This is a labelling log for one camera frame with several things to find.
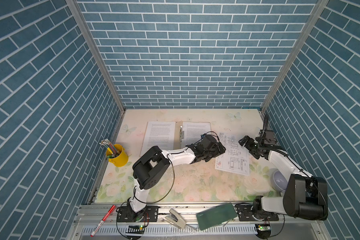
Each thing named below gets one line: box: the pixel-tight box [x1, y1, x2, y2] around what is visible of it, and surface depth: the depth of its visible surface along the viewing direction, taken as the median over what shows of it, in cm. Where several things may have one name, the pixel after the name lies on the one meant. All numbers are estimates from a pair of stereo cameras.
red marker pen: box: [90, 204, 116, 237], surface depth 72 cm
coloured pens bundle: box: [99, 138, 121, 159], surface depth 85 cm
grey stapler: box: [165, 208, 187, 229], surface depth 72 cm
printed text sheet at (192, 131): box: [182, 121, 212, 149], surface depth 111 cm
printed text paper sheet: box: [140, 121, 176, 157], surface depth 107 cm
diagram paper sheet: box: [215, 132, 250, 176], surface depth 95 cm
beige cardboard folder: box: [140, 121, 212, 157], surface depth 108 cm
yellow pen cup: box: [106, 144, 129, 168], surface depth 85 cm
